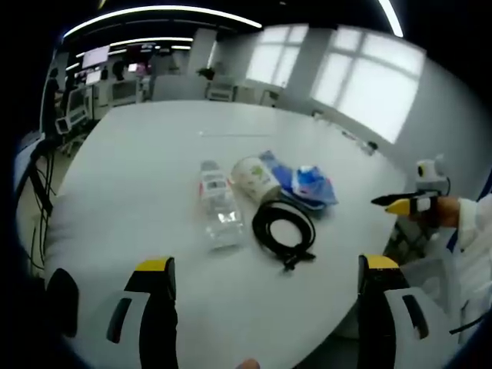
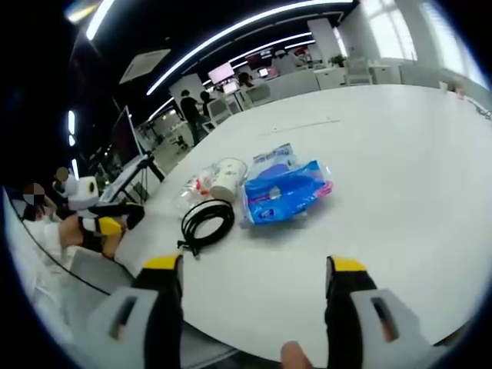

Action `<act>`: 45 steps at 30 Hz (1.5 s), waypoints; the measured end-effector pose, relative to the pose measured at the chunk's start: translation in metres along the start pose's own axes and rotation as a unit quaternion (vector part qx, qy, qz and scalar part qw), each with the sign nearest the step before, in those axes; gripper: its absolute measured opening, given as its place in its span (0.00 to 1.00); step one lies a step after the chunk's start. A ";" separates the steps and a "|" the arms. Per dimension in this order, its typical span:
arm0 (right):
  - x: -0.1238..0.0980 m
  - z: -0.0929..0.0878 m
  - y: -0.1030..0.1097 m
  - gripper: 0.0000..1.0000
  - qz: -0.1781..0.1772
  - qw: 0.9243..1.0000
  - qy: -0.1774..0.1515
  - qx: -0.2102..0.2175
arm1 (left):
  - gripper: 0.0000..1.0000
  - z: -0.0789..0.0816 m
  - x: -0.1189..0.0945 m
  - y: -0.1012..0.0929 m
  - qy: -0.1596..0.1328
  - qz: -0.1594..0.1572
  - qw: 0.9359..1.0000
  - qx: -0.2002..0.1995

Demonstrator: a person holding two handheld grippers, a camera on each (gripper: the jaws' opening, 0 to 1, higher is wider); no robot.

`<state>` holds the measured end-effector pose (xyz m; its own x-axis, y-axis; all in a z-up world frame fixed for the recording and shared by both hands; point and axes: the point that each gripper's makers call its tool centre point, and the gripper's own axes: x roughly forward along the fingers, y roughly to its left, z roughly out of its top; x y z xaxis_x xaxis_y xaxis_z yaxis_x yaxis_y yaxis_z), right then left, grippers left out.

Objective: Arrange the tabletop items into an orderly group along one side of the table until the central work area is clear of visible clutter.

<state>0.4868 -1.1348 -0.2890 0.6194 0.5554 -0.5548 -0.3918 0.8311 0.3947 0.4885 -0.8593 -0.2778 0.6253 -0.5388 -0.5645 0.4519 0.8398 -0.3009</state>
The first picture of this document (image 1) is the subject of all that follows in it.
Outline white paper cup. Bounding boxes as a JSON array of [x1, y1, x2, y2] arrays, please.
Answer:
[[229, 155, 282, 203]]

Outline long ceiling light strip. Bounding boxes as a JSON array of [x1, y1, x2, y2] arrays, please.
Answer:
[[62, 5, 263, 40]]

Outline thin black cable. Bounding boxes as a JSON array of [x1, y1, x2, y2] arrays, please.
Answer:
[[448, 314, 486, 336]]

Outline white tabletop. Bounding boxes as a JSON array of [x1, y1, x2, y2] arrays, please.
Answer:
[[44, 100, 409, 369]]

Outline black chair back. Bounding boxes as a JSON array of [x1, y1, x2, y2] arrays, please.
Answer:
[[45, 268, 81, 340]]

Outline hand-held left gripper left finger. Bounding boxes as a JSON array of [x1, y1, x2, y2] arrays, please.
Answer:
[[78, 256, 180, 369]]

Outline large wall monitor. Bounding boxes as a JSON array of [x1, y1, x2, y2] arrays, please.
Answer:
[[81, 45, 111, 71]]

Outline short ceiling light strip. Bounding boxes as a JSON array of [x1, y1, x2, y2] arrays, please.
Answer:
[[377, 0, 405, 38]]

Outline large window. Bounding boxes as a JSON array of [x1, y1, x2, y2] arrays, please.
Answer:
[[310, 28, 427, 145]]

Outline blue plastic bag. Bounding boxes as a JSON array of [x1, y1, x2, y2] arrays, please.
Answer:
[[258, 149, 340, 211]]

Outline person's right hand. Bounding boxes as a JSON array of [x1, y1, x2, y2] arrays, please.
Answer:
[[411, 194, 463, 231]]

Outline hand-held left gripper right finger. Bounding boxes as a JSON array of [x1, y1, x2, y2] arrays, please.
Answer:
[[357, 253, 454, 369]]

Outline clear plastic bottle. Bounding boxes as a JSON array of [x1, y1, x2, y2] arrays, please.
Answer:
[[197, 159, 248, 251]]

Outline person's white coat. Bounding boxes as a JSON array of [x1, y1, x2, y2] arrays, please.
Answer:
[[395, 245, 492, 343]]

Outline small window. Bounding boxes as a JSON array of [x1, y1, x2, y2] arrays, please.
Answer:
[[244, 24, 310, 88]]

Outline black hanging cables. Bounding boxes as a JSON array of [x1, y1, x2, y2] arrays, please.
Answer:
[[26, 141, 57, 272]]

